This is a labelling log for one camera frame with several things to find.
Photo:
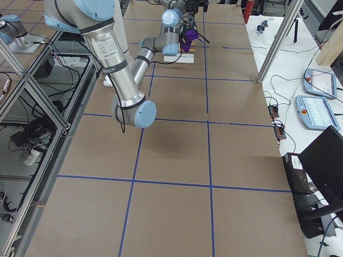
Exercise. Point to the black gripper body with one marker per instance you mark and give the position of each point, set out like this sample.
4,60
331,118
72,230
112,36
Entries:
184,33
189,19

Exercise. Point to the purple towel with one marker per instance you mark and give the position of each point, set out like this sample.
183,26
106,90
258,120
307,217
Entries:
190,35

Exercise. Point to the white wooden towel rack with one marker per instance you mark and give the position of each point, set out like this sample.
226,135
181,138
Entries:
185,57

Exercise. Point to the far red connector box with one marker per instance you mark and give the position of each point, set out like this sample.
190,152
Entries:
273,111

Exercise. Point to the red connector box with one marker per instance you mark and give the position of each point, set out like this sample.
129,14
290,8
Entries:
279,130
273,111

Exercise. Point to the near red connector box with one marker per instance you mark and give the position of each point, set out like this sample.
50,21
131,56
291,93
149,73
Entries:
279,130

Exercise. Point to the wooden beam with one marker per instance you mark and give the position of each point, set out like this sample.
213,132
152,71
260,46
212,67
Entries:
331,49

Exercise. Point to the far teach pendant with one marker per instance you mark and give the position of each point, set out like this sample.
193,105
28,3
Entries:
320,83

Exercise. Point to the teach pendant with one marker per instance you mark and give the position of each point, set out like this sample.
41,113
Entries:
320,83
315,113

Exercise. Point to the near teach pendant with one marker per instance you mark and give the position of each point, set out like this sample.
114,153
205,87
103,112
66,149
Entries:
315,113

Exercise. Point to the black computer box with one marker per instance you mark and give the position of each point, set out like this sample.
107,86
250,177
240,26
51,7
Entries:
296,175

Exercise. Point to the black monitor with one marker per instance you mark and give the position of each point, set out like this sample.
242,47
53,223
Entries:
322,161

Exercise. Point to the aluminium frame post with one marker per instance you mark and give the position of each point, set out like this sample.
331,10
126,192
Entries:
281,33

